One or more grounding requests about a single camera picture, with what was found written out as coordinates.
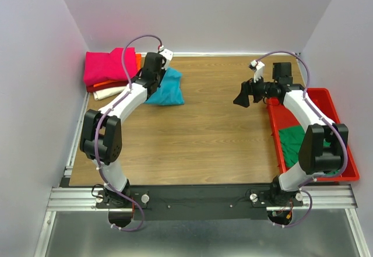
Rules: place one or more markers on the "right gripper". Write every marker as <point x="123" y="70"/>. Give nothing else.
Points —
<point x="247" y="88"/>

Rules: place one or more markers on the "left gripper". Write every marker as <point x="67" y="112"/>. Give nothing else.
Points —
<point x="162" y="73"/>

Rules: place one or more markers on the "teal t shirt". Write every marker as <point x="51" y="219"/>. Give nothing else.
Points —
<point x="169" y="93"/>

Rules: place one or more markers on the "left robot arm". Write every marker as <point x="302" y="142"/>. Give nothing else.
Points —
<point x="101" y="138"/>

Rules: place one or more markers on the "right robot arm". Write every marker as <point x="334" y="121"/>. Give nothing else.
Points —
<point x="295" y="98"/>

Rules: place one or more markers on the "orange folded t shirt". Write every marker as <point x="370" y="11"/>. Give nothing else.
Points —
<point x="138" y="60"/>

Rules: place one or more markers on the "pink folded t shirt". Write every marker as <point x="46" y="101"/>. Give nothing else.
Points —
<point x="112" y="64"/>

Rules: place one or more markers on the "green t shirt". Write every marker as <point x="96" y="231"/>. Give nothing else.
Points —
<point x="288" y="149"/>

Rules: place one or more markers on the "red plastic bin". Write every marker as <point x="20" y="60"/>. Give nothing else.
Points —
<point x="282" y="118"/>

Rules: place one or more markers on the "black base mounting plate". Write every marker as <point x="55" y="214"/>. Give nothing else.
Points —
<point x="197" y="202"/>

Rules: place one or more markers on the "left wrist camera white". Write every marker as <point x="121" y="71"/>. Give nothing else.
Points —
<point x="167" y="55"/>

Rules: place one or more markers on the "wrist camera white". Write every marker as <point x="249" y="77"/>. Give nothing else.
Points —
<point x="258" y="68"/>
<point x="167" y="55"/>

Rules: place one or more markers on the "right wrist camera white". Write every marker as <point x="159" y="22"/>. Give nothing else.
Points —
<point x="258" y="68"/>

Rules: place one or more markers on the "aluminium frame rail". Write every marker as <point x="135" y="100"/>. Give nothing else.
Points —
<point x="208" y="141"/>

